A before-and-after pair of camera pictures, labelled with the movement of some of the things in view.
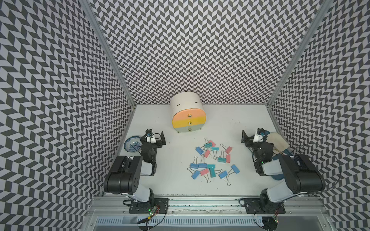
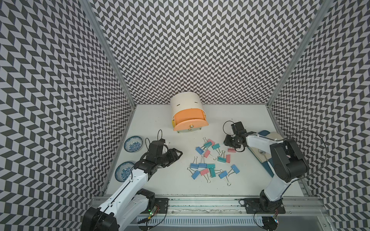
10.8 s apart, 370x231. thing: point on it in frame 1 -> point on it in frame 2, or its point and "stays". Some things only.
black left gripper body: (158, 144) -> (165, 158)
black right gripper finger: (244, 137) -> (229, 141)
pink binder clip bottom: (204, 173) stays
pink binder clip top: (213, 144) stays
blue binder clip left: (194, 165) stays
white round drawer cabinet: (189, 112) stays
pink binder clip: (206, 153) stays
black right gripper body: (249, 143) -> (236, 141)
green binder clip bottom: (212, 171) stays
